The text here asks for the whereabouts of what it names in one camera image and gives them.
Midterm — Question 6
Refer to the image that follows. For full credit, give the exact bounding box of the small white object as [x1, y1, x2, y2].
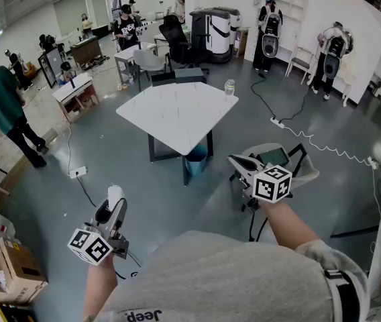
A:
[107, 184, 125, 213]

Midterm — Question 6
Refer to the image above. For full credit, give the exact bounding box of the teal waste bin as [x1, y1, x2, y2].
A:
[184, 144, 209, 177]

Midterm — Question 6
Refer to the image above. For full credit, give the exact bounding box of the grey metal table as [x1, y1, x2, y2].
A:
[114, 42, 158, 85]

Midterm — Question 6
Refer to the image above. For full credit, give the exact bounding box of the black table base frame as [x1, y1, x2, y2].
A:
[148, 129, 214, 187]

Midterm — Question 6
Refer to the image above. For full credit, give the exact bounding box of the black box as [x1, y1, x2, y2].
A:
[150, 72, 176, 87]

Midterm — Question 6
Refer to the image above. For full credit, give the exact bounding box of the person's left forearm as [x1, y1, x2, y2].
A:
[83, 255, 119, 322]

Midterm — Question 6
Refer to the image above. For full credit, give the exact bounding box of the grey shell chair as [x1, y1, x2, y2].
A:
[229, 142, 321, 243]
[132, 48, 170, 92]

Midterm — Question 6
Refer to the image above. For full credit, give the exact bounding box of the black shoulder strap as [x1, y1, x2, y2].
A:
[324, 269, 362, 322]

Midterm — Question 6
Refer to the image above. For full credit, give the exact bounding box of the white coiled cable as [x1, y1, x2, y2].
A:
[282, 125, 379, 170]

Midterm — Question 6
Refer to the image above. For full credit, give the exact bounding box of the thin white cable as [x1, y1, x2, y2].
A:
[65, 125, 74, 177]

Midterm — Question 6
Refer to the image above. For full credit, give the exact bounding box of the tall cardboard box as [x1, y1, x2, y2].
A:
[232, 27, 250, 59]

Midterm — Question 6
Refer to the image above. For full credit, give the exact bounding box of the black office chair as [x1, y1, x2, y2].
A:
[158, 14, 211, 76]

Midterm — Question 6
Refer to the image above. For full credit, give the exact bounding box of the clear water bottle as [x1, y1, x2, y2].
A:
[223, 78, 237, 103]

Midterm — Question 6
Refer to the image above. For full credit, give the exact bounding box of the black floor cable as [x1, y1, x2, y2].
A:
[250, 74, 312, 123]

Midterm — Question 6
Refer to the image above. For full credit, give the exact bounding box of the white black backpack device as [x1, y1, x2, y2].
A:
[323, 28, 354, 78]
[261, 11, 284, 59]

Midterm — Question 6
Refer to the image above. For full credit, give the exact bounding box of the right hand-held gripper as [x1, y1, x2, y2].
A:
[227, 154, 293, 214]

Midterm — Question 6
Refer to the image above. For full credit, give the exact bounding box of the person's right forearm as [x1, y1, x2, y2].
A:
[259, 199, 322, 248]

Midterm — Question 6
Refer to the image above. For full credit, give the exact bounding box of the dark tablet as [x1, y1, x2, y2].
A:
[255, 148, 291, 168]

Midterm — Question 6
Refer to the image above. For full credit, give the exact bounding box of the brown wooden cabinet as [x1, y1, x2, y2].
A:
[69, 36, 103, 68]

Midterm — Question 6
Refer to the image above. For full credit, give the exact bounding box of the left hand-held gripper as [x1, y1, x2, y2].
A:
[66, 197, 130, 266]

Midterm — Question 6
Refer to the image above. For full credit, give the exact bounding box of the thin black cable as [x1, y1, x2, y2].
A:
[76, 176, 97, 208]

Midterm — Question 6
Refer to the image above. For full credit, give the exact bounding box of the white wooden chair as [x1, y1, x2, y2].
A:
[284, 45, 316, 85]

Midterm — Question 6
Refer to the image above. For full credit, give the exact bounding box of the white top wooden desk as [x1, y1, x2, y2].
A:
[52, 72, 100, 124]

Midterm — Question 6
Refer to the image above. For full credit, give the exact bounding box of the black framed board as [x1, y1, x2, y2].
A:
[38, 47, 64, 89]

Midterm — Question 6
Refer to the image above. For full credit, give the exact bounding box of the brown cardboard box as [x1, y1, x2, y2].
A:
[0, 236, 49, 307]

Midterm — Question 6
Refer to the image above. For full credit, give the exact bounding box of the white black robot machine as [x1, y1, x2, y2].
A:
[189, 8, 232, 64]
[213, 6, 241, 46]

